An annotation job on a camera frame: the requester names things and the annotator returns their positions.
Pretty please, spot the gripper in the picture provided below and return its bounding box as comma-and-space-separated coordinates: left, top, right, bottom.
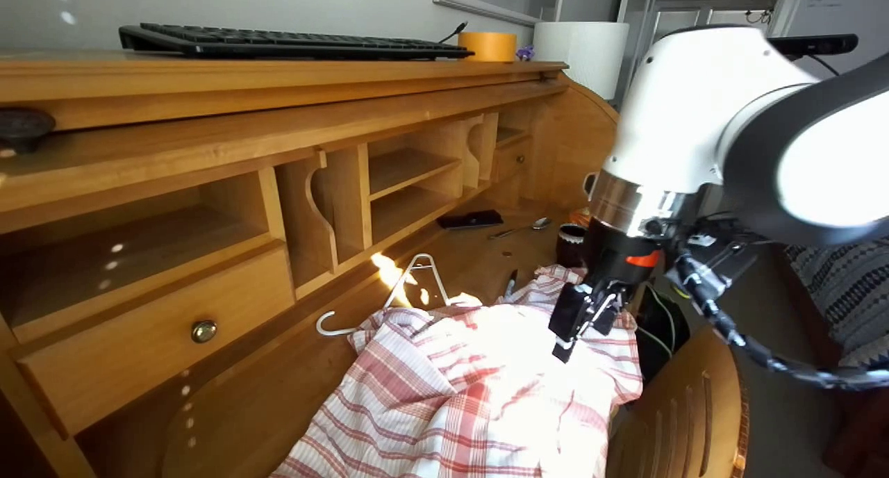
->
549, 221, 664, 365

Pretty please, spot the red white plaid cloth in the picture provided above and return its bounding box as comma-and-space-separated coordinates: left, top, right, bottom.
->
269, 264, 645, 478

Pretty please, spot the dark brown mug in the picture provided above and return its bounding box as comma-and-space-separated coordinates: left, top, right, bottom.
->
556, 224, 590, 268

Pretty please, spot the black bag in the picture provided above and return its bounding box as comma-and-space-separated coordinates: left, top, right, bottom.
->
635, 283, 692, 383

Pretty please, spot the metal spoon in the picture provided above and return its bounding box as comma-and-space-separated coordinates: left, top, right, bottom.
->
488, 217, 552, 241

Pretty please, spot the wooden chair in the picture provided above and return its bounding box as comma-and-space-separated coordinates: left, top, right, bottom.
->
604, 325, 752, 478

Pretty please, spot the black phone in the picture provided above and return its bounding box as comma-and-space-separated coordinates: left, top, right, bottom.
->
437, 209, 505, 231

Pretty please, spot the small wooden drawer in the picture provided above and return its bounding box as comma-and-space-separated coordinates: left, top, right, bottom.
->
492, 141, 531, 186

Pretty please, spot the white cylindrical lampshade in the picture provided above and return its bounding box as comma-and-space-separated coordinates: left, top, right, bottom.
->
532, 21, 631, 101

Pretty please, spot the patterned cushion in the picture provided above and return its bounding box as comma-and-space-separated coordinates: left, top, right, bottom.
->
785, 236, 889, 369

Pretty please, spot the yellow tape roll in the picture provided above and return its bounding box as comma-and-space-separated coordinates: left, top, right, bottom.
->
457, 31, 518, 63

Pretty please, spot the whiteboard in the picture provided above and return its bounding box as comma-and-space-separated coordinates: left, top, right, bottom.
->
770, 0, 889, 40

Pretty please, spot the wooden roll-top desk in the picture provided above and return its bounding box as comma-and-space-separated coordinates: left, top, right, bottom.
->
0, 49, 620, 478

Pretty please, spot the black keyboard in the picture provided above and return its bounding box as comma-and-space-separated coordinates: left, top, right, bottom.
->
118, 22, 476, 61

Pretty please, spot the large wooden drawer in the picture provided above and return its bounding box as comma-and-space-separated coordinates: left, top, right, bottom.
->
11, 245, 297, 438

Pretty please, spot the black round knob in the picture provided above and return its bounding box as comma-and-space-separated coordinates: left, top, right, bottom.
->
0, 108, 56, 154

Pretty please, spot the white wire hanger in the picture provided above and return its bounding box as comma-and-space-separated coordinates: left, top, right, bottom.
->
316, 253, 454, 338

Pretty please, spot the camera on mount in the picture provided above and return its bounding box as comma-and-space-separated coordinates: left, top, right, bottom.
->
767, 34, 860, 77

